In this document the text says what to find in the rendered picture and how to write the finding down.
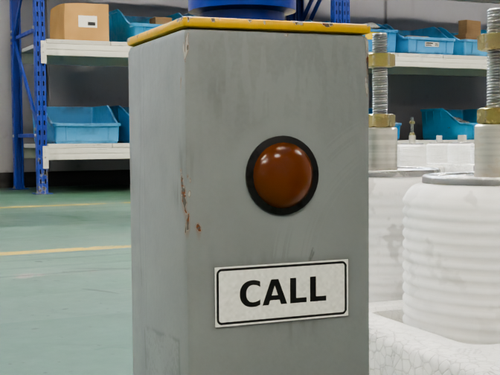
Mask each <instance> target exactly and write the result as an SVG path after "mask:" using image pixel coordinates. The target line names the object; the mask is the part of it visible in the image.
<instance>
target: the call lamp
mask: <svg viewBox="0 0 500 375"><path fill-rule="evenodd" d="M253 178H254V186H255V189H256V191H257V193H258V195H259V196H260V197H261V199H262V200H263V201H264V202H266V203H267V204H269V205H271V206H273V207H276V208H291V207H292V206H295V205H297V204H298V203H300V202H301V201H302V200H303V199H304V198H305V197H306V196H307V194H308V193H309V191H310V188H311V187H312V183H313V166H312V164H311V161H310V159H309V157H308V155H307V154H306V153H305V152H304V151H303V150H302V149H301V148H300V147H298V146H296V145H294V144H291V143H284V142H283V143H276V144H273V145H271V146H270V147H267V148H266V149H265V150H264V151H263V152H262V153H261V154H260V156H259V157H258V159H257V161H256V163H255V166H254V174H253Z"/></svg>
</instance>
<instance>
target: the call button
mask: <svg viewBox="0 0 500 375"><path fill-rule="evenodd" d="M188 12H189V14H191V15H194V16H199V17H213V18H229V19H262V20H280V21H285V16H288V15H291V14H293V13H295V12H296V0H188Z"/></svg>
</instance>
